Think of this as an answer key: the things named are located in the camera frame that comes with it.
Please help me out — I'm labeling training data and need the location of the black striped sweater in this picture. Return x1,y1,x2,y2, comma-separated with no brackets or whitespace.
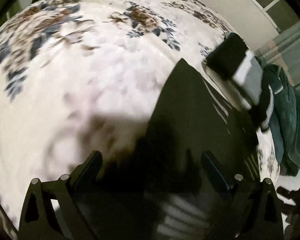
94,60,258,239

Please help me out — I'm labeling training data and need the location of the folded black grey clothes stack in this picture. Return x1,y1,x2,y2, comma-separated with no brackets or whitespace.
202,33,263,110

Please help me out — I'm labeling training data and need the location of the dark green jacket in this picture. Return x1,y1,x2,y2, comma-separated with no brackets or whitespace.
262,64,300,177

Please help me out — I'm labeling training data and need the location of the floral white bed blanket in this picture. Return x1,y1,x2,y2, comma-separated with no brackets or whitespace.
0,0,282,235

